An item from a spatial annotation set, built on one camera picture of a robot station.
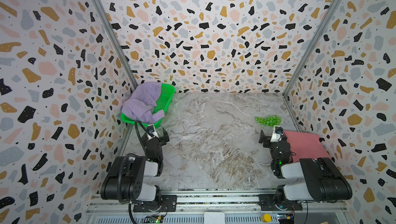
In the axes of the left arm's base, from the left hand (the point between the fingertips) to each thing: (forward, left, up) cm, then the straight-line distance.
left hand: (154, 128), depth 87 cm
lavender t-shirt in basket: (+20, +14, -4) cm, 25 cm away
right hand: (-1, -66, 0) cm, 66 cm away
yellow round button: (-42, -55, -6) cm, 69 cm away
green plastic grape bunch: (+9, -72, -7) cm, 73 cm away
